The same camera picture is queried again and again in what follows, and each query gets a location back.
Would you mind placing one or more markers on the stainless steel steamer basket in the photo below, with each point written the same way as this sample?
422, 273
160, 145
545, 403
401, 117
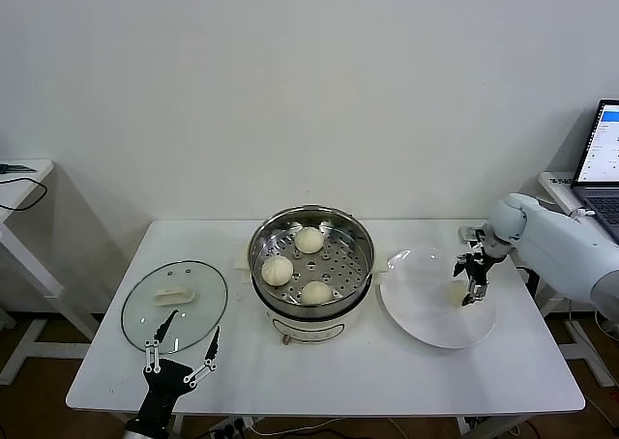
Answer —
338, 260

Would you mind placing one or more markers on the white power adapter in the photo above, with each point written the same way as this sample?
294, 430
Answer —
587, 284

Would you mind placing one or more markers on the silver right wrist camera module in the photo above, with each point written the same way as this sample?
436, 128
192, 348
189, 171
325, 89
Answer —
471, 233

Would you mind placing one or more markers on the black clamp block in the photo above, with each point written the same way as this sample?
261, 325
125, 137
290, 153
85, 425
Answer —
534, 277

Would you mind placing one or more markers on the white side table with laptop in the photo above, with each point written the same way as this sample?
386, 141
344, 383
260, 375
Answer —
553, 187

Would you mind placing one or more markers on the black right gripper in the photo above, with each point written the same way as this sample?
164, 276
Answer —
476, 270

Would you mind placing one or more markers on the round white plate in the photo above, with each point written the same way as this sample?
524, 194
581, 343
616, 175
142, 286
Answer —
425, 313

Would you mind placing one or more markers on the round glass pot lid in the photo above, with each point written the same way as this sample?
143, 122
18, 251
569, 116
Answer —
169, 296

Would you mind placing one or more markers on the flat black tool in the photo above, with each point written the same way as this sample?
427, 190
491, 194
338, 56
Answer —
14, 168

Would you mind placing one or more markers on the grey open laptop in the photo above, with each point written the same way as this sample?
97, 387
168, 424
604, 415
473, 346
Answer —
602, 144

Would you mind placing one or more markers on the white steamed baozi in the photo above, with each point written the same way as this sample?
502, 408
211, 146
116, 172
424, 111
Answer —
455, 294
276, 271
316, 293
308, 240

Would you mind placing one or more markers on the white power strip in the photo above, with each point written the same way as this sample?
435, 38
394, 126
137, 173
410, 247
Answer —
232, 427

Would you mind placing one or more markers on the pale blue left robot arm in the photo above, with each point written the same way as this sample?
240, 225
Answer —
140, 431

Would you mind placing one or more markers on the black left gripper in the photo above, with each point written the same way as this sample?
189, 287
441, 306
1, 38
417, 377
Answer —
164, 381

